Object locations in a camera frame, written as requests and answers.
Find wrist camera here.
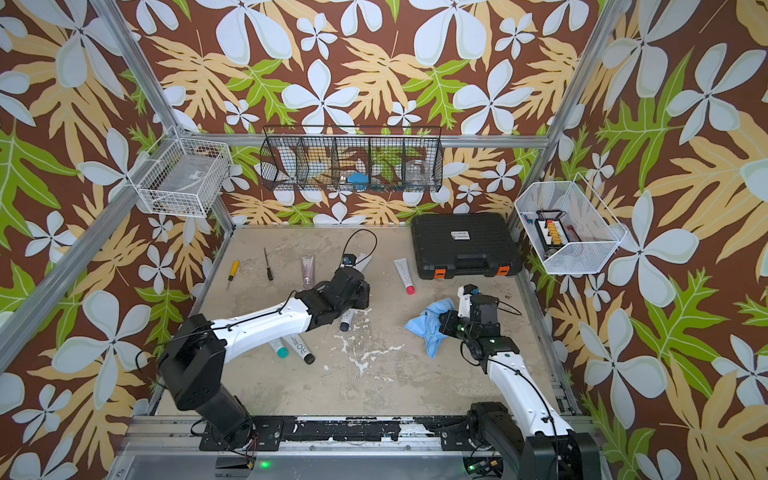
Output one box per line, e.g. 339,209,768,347
340,253,357,268
458,284,479,318

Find pink cap toothpaste tube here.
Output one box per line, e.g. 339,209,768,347
393,258,415,295

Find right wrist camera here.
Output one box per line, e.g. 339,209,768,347
458,284,479,318

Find black handle screwdriver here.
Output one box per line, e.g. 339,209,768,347
263,247,274,281

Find green cap toothpaste tube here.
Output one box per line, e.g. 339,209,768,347
268,338,289,359

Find white wire basket left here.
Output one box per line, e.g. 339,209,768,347
131,127,233,218

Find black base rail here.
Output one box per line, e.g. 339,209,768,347
190,415,490,454

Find black box in basket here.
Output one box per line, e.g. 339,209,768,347
534,210,571,255

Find black wire basket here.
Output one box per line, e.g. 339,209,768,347
257,125,445,192

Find clear pink tube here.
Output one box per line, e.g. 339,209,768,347
301,255,315,290

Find yellow handle screwdriver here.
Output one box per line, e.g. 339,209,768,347
227,260,240,282

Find blue microfiber cloth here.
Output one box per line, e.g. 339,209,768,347
405,298,455,358

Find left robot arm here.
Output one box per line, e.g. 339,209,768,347
157,267,370,453

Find black cap toothpaste tube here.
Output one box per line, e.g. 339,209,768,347
282,334,315,365

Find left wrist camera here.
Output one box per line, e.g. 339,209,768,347
340,253,357,268

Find black plastic tool case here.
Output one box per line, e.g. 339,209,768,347
411,212,523,280

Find dark cap toothpaste tube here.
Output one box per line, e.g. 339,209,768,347
339,309,355,332

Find white wire basket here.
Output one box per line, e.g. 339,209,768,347
131,127,233,218
515,174,628,276

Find blue item in basket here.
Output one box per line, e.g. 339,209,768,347
347,172,369,185

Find white wire basket right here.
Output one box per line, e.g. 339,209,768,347
515,174,628,276

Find orange cap toothpaste tube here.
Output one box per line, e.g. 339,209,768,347
354,254,372,272

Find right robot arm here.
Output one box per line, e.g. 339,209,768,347
439,284,602,479

